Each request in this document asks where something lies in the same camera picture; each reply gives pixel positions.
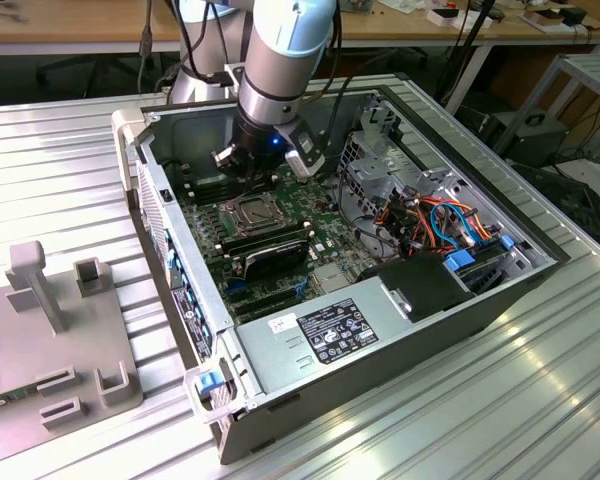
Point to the black tripod stand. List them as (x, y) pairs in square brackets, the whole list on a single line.
[(473, 35)]

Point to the silver CPU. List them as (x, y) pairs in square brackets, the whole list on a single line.
[(256, 212)]

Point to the silver power supply box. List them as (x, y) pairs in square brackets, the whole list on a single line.
[(280, 360)]

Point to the black power adapter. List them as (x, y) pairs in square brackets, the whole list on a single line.
[(575, 15)]

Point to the grey open PC case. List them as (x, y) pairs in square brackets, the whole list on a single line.
[(405, 357)]

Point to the blue case release latch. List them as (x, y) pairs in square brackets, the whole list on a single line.
[(206, 384)]

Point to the grey parts rack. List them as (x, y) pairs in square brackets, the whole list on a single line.
[(55, 360)]

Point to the black graphics card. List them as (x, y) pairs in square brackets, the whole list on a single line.
[(275, 260)]

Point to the wooden desk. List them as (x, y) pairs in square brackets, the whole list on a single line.
[(405, 25), (80, 25)]

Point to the brown cardboard box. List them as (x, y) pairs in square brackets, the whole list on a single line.
[(545, 19)]

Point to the blue disk carrier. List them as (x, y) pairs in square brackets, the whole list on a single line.
[(460, 261)]

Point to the silver metal disk bay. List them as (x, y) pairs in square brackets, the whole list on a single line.
[(375, 165)]

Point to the grey metal shelf frame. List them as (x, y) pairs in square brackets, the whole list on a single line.
[(595, 75)]

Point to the CPU socket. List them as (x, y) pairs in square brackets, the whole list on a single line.
[(244, 231)]

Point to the white cardboard box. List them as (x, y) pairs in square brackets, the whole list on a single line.
[(442, 17)]

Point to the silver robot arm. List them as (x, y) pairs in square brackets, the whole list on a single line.
[(275, 65)]

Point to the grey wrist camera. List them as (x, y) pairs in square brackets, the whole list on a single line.
[(302, 150)]

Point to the green motherboard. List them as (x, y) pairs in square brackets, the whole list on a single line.
[(330, 235)]

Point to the black plastic shroud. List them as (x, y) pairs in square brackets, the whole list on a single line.
[(420, 287)]

